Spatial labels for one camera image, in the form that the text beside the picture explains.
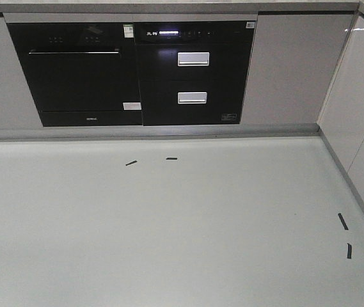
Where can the black drawer sterilizer cabinet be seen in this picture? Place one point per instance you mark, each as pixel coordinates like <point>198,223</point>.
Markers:
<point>160,78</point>

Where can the black built-in oven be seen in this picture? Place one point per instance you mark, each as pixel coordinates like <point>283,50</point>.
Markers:
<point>79,73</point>

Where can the grey right cabinet panel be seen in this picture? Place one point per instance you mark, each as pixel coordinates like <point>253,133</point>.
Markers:
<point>291,66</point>

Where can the grey cabinet panel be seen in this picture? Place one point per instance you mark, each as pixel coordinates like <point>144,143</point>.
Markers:
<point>17,108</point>
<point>291,66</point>

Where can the white side cabinet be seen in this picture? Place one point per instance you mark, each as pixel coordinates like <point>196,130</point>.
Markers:
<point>342,120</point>

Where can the grey left cabinet panel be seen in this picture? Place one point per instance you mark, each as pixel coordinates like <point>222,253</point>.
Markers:
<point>17,108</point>

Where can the silver lower drawer handle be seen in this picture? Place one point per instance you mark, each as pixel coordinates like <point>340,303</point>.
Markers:
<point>192,97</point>

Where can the silver drawer handle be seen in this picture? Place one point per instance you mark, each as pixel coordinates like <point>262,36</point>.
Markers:
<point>193,59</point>
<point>192,97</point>

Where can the silver upper drawer handle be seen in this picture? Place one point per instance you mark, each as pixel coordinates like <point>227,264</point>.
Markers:
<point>193,59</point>

